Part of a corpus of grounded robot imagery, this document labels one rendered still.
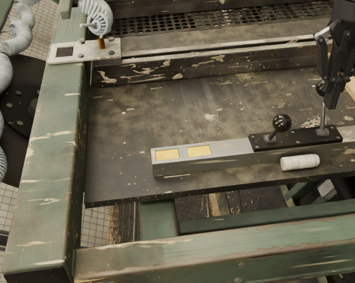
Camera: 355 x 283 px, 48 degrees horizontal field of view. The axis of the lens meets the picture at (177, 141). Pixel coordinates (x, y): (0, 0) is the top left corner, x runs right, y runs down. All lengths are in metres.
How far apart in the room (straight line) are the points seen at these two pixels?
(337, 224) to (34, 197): 0.54
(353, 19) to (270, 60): 0.48
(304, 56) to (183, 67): 0.35
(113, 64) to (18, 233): 0.57
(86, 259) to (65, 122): 0.32
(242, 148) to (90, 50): 0.50
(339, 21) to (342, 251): 0.40
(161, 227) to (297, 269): 0.27
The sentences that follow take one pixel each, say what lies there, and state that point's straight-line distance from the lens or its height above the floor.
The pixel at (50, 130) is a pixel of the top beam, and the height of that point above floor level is 1.91.
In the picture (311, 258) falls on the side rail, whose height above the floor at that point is 1.47.
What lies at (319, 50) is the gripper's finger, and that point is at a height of 1.54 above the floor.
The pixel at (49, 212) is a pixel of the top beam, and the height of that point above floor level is 1.89.
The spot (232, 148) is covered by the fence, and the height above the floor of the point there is 1.55.
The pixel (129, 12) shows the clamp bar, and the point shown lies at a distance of 1.52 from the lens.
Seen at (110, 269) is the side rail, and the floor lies 1.78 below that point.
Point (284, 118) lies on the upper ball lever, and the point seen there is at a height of 1.55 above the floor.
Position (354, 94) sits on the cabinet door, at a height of 1.23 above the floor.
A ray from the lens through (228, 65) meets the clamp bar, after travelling 1.17.
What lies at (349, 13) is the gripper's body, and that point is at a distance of 0.76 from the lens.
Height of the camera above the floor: 2.03
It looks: 25 degrees down
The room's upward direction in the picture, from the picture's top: 71 degrees counter-clockwise
